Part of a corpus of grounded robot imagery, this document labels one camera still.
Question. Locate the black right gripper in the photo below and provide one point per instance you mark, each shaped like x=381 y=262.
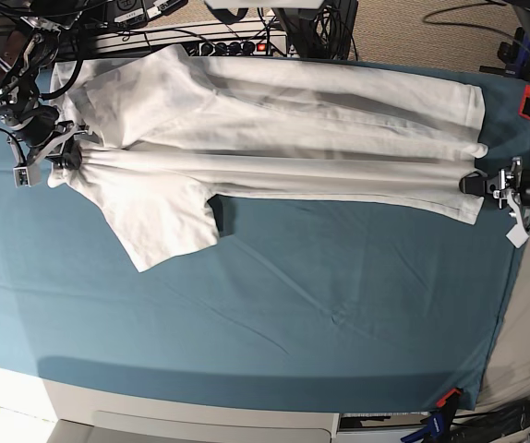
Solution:
x=42 y=126

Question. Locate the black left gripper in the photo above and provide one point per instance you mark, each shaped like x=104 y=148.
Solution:
x=503 y=187

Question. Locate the white T-shirt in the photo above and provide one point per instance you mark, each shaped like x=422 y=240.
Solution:
x=171 y=131

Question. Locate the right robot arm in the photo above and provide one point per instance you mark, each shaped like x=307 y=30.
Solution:
x=27 y=51

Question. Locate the blue black clamp top right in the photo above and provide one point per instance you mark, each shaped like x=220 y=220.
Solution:
x=515 y=56

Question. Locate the teal table cloth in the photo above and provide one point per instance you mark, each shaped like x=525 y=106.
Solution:
x=301 y=305

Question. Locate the orange black clamp bottom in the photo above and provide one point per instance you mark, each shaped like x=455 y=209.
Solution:
x=453 y=395

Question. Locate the blue clamp bottom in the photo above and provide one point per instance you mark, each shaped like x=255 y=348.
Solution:
x=437 y=427

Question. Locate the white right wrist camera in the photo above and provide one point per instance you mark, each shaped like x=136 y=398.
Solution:
x=27 y=175

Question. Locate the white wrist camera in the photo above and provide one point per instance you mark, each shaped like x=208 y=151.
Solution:
x=517 y=235
x=27 y=175

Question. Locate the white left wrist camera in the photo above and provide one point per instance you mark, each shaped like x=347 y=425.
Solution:
x=517 y=235

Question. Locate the black power strip red switch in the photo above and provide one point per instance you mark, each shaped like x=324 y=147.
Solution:
x=227 y=48

